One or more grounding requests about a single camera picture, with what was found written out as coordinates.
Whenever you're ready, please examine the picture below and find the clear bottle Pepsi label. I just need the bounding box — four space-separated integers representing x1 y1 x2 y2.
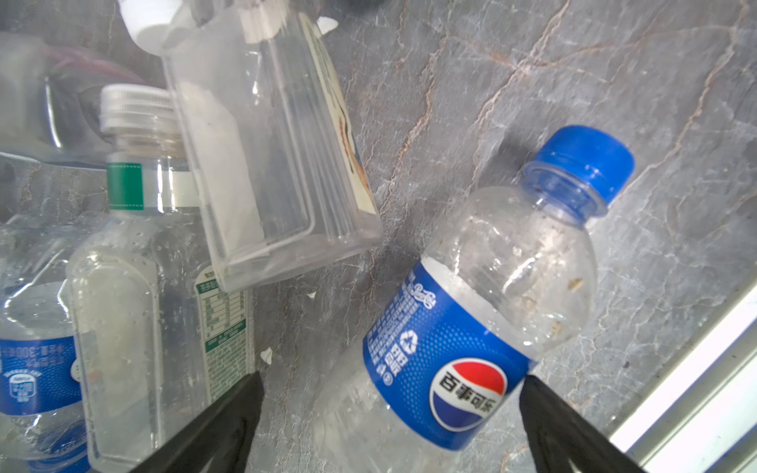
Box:
311 125 635 472

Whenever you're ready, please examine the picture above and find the clear bottle blue label blue cap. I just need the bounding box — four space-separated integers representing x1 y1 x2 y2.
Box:
1 213 106 472

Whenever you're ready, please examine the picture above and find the clear square bottle green band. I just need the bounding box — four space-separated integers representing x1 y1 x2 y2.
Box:
63 84 254 472

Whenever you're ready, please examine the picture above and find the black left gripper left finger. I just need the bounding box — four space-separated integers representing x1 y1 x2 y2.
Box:
133 372 264 472

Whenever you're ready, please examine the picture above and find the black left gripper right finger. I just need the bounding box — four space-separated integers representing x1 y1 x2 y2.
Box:
518 374 644 473

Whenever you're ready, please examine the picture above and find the clear square bottle white cap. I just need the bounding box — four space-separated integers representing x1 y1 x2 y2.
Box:
119 1 384 291

